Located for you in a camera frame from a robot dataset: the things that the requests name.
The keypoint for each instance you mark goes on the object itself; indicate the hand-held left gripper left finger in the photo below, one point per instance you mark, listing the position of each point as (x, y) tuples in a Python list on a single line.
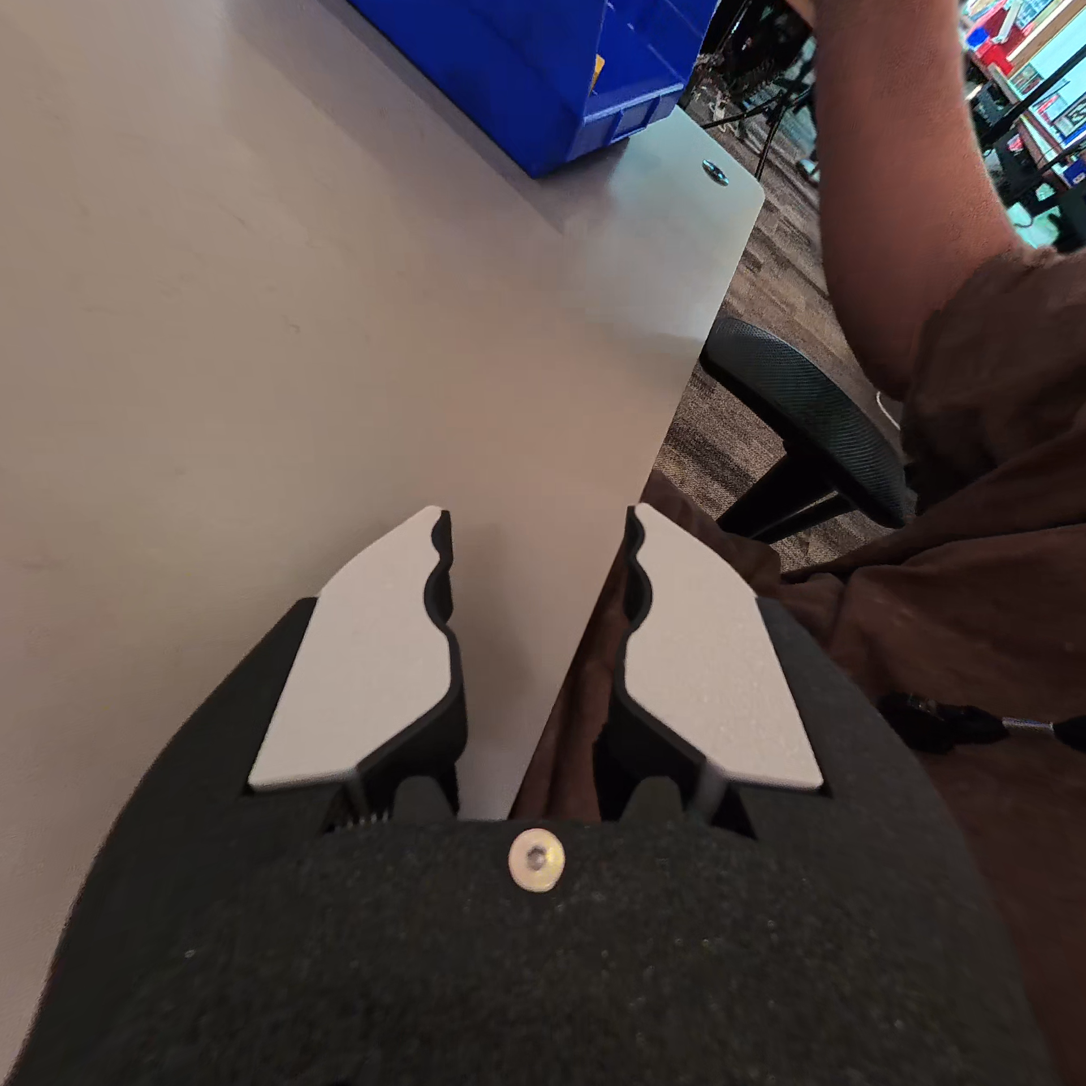
[(360, 671)]

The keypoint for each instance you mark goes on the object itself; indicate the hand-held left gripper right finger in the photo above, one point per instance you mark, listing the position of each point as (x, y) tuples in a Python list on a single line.
[(716, 671)]

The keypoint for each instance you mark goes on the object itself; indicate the yellow wooden block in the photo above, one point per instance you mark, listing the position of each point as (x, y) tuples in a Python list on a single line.
[(596, 72)]

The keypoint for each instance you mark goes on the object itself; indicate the blue plastic bin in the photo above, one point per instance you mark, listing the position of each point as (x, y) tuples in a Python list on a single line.
[(543, 68)]

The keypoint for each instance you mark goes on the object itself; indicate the person's right forearm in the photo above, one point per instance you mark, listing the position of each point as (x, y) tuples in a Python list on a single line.
[(891, 170)]

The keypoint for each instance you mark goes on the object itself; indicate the round desk grommet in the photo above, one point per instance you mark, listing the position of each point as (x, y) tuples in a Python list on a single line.
[(715, 172)]

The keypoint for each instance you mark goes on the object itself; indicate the black office chair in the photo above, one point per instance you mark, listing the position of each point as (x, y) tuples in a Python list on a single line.
[(806, 425)]

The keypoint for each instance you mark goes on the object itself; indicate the person's brown clothing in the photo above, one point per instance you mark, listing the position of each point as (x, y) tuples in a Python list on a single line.
[(985, 560)]

